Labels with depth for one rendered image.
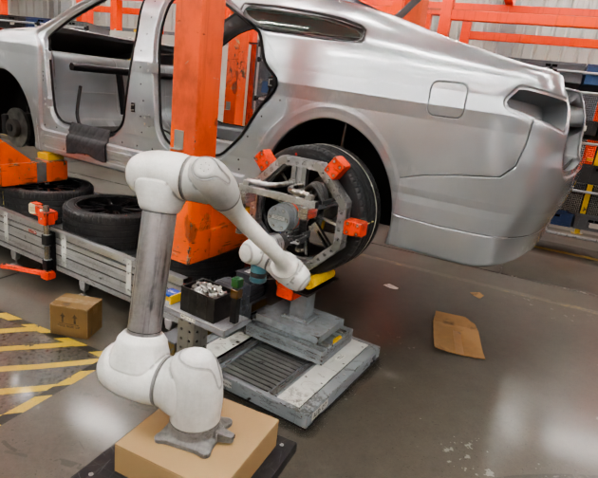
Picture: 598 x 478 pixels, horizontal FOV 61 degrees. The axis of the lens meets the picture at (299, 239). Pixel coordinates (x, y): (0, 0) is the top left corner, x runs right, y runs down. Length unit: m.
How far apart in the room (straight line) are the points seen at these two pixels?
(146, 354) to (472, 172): 1.58
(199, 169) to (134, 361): 0.60
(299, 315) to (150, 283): 1.40
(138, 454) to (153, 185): 0.77
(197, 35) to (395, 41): 0.90
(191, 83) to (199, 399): 1.48
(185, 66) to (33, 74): 2.08
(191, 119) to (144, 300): 1.15
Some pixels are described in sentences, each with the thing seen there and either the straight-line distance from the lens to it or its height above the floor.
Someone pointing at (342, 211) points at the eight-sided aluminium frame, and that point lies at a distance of 2.41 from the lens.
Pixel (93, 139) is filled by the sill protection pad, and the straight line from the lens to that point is 3.91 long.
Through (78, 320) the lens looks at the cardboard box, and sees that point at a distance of 3.02.
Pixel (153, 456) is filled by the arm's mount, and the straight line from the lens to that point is 1.63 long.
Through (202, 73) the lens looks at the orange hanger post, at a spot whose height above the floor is 1.45.
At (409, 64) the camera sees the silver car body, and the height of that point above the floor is 1.60.
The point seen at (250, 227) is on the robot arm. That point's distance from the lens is 1.68.
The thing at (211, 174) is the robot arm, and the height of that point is 1.20.
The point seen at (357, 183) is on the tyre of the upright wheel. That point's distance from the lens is 2.42.
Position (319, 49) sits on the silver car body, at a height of 1.63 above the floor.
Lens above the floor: 1.46
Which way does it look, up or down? 17 degrees down
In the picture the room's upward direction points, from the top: 7 degrees clockwise
